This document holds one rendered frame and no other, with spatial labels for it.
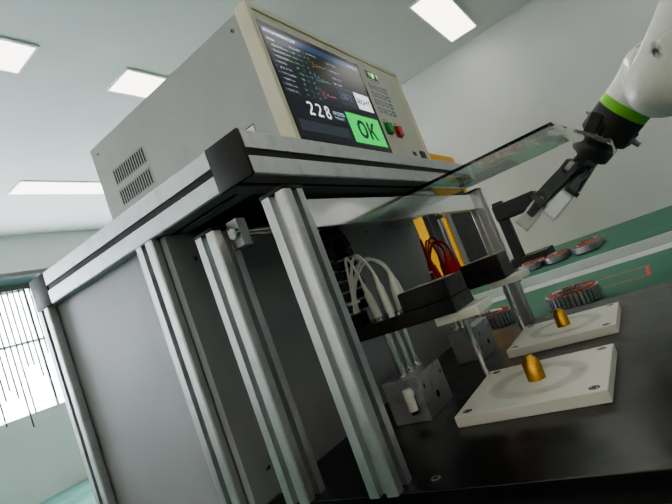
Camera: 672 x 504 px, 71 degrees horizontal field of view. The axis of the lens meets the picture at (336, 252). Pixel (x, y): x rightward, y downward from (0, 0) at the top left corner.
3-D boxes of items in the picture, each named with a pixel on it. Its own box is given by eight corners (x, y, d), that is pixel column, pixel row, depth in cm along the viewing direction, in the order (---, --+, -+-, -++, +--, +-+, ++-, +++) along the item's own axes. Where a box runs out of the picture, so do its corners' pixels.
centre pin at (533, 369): (547, 373, 52) (537, 350, 52) (544, 379, 50) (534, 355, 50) (530, 377, 53) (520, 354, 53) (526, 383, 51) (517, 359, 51)
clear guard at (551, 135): (617, 153, 81) (603, 122, 82) (612, 141, 61) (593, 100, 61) (448, 225, 98) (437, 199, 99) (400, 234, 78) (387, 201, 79)
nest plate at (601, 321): (621, 308, 74) (618, 301, 74) (619, 332, 61) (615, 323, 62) (527, 333, 82) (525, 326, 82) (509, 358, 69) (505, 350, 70)
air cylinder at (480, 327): (498, 345, 81) (486, 315, 82) (487, 358, 75) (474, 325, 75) (471, 352, 84) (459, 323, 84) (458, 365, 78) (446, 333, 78)
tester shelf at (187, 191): (472, 183, 99) (464, 163, 99) (252, 173, 41) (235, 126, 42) (316, 256, 122) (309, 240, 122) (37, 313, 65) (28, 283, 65)
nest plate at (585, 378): (617, 353, 54) (613, 342, 54) (613, 402, 41) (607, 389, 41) (493, 379, 62) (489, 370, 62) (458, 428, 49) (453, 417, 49)
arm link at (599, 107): (605, 96, 93) (588, 96, 87) (659, 128, 88) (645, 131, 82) (585, 123, 97) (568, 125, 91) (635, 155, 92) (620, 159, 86)
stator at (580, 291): (612, 291, 101) (605, 275, 101) (593, 306, 94) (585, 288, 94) (563, 303, 109) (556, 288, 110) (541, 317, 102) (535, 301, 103)
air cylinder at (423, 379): (454, 396, 61) (438, 356, 61) (433, 420, 55) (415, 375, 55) (420, 403, 64) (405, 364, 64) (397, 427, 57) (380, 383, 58)
